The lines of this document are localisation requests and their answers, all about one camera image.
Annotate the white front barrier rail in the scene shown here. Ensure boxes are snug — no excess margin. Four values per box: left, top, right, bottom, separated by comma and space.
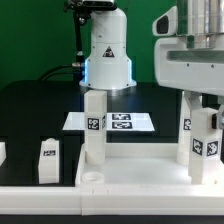
0, 185, 224, 216

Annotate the white desk tabletop panel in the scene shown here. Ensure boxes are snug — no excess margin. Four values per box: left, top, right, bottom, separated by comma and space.
75, 142, 224, 188

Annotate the white marker tag sheet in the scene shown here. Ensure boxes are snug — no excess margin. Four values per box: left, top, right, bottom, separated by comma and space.
63, 112, 154, 132

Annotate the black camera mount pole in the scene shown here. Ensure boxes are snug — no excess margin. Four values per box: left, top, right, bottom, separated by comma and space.
63, 0, 118, 69

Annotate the white barrier rail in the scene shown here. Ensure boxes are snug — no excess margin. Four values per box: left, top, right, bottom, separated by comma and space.
0, 142, 6, 166
0, 185, 224, 216

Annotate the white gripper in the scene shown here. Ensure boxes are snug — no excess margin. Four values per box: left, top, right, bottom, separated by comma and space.
154, 35, 224, 130

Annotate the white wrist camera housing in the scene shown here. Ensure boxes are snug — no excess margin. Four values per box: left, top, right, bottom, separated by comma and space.
152, 6, 178, 36

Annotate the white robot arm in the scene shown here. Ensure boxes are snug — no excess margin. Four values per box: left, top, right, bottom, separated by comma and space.
81, 0, 224, 130

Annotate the white left barrier rail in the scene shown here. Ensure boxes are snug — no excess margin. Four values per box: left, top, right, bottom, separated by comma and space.
0, 142, 6, 166

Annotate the black cable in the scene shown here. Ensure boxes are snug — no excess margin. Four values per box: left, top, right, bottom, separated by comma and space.
39, 64, 83, 82

